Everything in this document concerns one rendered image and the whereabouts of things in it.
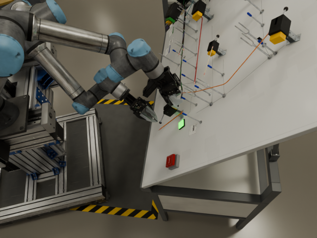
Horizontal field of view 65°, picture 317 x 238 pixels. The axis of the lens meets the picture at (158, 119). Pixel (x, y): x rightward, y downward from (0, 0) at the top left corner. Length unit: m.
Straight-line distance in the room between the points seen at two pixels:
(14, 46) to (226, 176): 1.10
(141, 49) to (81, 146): 1.52
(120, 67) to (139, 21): 2.68
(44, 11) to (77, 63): 2.07
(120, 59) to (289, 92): 0.58
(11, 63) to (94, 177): 1.40
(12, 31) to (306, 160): 2.26
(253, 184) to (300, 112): 0.71
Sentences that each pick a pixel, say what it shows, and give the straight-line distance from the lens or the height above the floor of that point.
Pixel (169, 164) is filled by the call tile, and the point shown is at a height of 1.11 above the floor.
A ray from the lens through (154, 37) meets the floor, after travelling 3.33.
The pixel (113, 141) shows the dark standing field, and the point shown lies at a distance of 2.47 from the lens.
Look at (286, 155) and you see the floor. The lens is 2.45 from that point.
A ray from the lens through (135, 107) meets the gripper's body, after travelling 1.17.
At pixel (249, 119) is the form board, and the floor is 1.39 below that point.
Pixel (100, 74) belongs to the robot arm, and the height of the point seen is 1.29.
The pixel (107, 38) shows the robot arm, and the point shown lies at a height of 1.47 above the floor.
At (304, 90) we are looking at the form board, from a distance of 0.80.
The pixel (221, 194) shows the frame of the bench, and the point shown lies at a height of 0.80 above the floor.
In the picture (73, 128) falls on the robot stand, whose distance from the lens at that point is 2.43.
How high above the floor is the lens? 2.11
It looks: 57 degrees down
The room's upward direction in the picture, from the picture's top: 11 degrees counter-clockwise
